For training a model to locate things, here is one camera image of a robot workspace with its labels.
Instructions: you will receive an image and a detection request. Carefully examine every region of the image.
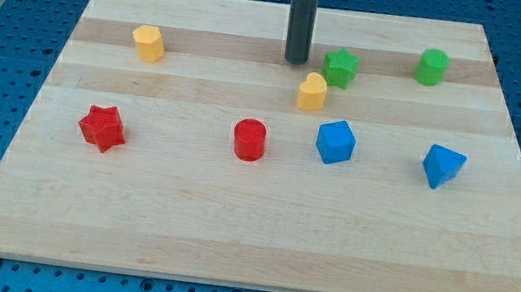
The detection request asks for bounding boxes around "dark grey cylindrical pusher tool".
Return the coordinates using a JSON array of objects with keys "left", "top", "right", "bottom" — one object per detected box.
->
[{"left": 285, "top": 0, "right": 318, "bottom": 65}]

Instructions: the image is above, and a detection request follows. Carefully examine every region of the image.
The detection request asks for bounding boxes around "wooden board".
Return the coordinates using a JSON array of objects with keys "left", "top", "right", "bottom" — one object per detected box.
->
[{"left": 0, "top": 0, "right": 521, "bottom": 292}]

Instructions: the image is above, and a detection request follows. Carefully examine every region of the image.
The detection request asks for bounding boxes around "yellow hexagon block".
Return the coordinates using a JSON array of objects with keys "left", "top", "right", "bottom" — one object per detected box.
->
[{"left": 132, "top": 25, "right": 165, "bottom": 63}]

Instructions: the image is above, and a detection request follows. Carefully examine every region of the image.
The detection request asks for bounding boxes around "blue triangle block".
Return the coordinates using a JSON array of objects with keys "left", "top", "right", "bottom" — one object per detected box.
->
[{"left": 422, "top": 144, "right": 468, "bottom": 189}]

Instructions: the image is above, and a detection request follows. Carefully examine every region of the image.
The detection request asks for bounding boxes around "red star block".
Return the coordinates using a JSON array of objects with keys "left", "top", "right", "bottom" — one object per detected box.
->
[{"left": 78, "top": 105, "right": 126, "bottom": 153}]

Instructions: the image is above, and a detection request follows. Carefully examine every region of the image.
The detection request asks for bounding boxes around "yellow heart block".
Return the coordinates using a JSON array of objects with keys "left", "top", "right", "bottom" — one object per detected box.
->
[{"left": 296, "top": 72, "right": 328, "bottom": 111}]

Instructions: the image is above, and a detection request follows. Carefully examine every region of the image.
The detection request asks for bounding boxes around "red cylinder block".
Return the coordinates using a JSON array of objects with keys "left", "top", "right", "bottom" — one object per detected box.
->
[{"left": 233, "top": 118, "right": 267, "bottom": 162}]

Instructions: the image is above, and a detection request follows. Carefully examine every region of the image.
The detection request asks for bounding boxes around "blue cube block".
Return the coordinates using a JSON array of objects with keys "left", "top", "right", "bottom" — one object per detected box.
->
[{"left": 315, "top": 120, "right": 356, "bottom": 164}]

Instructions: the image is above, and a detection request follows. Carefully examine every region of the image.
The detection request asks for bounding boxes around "green star block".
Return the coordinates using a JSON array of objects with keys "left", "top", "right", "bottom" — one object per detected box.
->
[{"left": 322, "top": 48, "right": 360, "bottom": 90}]

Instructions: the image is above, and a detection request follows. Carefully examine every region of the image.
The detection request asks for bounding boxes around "green cylinder block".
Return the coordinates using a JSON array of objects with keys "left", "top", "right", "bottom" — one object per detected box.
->
[{"left": 414, "top": 48, "right": 450, "bottom": 86}]

